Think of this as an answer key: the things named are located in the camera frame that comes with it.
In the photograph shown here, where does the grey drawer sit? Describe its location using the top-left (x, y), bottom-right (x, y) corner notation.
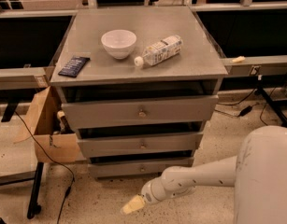
top-left (62, 95), bottom-right (218, 129)
top-left (88, 157), bottom-right (194, 178)
top-left (79, 132), bottom-right (203, 158)

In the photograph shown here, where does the grey middle drawer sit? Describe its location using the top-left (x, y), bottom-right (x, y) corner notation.
top-left (79, 132), bottom-right (203, 158)

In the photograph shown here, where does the dark blue snack packet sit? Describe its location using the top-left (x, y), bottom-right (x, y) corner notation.
top-left (58, 56), bottom-right (90, 77)

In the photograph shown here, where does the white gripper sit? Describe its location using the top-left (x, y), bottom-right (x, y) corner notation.
top-left (121, 177), bottom-right (167, 215)

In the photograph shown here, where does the black table leg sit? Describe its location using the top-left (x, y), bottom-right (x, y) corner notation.
top-left (27, 162), bottom-right (44, 219)

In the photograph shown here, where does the black stand leg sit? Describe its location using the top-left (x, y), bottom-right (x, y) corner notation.
top-left (256, 78), bottom-right (287, 128)

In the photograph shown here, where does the clear plastic bottle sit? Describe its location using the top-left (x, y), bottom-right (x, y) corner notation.
top-left (134, 35), bottom-right (183, 67)

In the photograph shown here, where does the black power adapter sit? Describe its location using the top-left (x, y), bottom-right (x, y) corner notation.
top-left (238, 105), bottom-right (252, 117)

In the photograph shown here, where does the small yellow foam piece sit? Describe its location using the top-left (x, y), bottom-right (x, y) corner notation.
top-left (231, 56), bottom-right (245, 63)

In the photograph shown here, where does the brown cardboard box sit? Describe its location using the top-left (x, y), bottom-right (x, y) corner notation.
top-left (14, 87), bottom-right (80, 163)

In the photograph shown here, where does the white ceramic bowl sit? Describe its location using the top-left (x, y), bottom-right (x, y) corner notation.
top-left (101, 30), bottom-right (136, 59)

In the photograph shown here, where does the black floor cable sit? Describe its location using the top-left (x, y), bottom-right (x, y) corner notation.
top-left (13, 110), bottom-right (76, 224)

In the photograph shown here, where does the grey bottom drawer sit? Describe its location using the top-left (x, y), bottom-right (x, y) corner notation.
top-left (88, 157), bottom-right (194, 178)

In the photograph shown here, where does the grey top drawer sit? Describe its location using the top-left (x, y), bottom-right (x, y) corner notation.
top-left (62, 95), bottom-right (218, 129)

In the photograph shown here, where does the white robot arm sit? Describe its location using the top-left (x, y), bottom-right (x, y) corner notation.
top-left (121, 126), bottom-right (287, 224)

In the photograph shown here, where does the grey drawer cabinet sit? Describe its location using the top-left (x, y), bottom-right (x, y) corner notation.
top-left (50, 7), bottom-right (226, 164)

